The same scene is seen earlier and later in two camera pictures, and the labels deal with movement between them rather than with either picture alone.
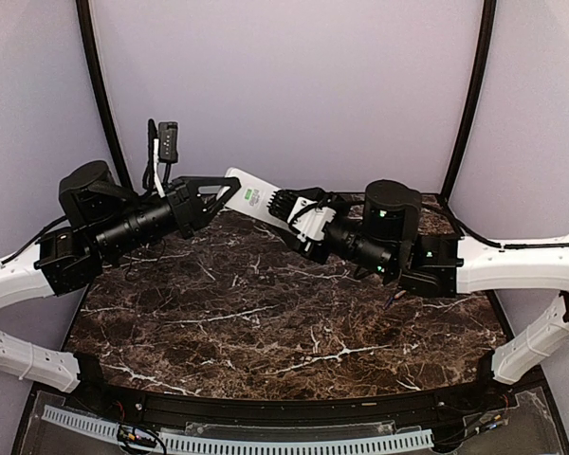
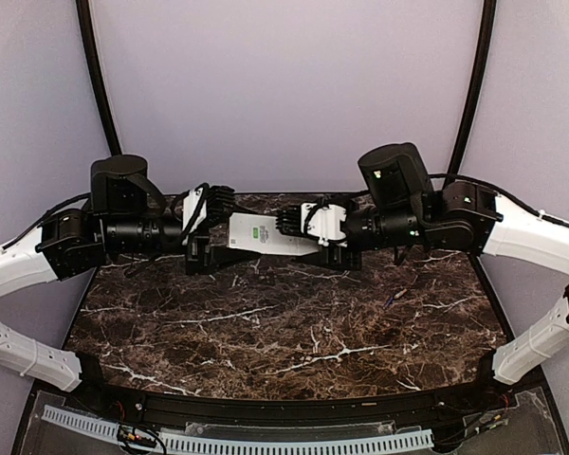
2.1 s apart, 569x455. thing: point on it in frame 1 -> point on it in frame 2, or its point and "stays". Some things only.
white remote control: (252, 197) -> (260, 233)
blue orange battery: (396, 296) stays
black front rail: (476, 401) stays
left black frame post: (101, 92) stays
